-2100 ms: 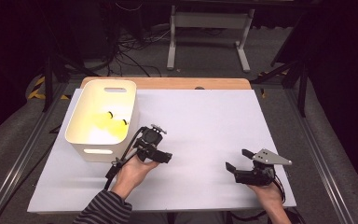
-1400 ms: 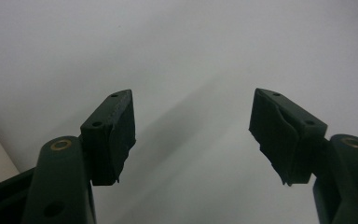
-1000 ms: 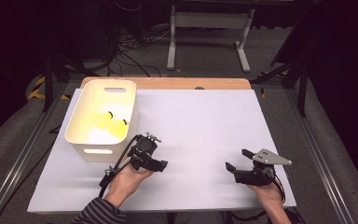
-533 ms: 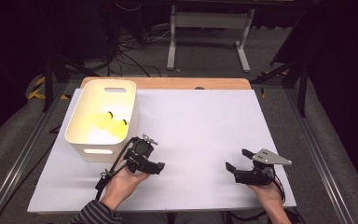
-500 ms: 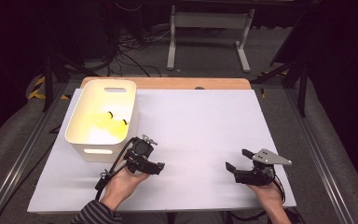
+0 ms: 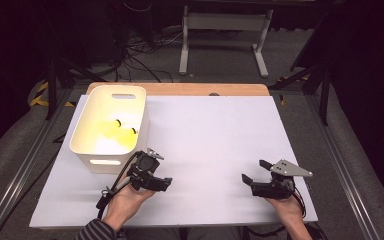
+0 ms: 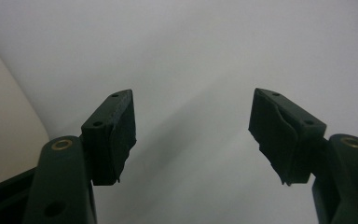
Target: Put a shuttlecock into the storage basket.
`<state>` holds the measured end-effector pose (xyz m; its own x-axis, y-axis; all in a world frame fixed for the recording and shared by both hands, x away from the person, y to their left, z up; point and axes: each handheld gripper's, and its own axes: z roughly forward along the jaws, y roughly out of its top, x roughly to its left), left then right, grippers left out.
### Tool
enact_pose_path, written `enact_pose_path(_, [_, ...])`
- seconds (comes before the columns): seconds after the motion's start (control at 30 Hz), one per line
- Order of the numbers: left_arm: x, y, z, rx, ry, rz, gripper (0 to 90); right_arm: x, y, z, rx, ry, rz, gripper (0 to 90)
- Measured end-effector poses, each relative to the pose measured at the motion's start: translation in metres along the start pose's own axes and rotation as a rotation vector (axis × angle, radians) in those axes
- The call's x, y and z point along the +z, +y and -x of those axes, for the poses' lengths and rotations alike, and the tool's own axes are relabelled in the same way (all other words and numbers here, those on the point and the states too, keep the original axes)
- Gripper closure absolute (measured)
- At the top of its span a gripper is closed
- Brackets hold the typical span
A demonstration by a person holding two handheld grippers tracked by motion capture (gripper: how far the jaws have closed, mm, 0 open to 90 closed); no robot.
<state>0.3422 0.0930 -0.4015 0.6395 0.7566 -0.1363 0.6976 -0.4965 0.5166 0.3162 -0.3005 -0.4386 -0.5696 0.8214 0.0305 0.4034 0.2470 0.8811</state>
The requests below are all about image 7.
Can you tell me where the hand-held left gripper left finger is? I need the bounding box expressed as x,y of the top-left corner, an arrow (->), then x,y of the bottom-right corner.
80,89 -> 137,187

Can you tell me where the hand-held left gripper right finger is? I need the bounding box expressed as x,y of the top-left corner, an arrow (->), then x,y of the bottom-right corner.
248,87 -> 328,187

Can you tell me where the white table cover board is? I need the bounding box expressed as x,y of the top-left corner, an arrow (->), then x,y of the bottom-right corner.
0,0 -> 358,224

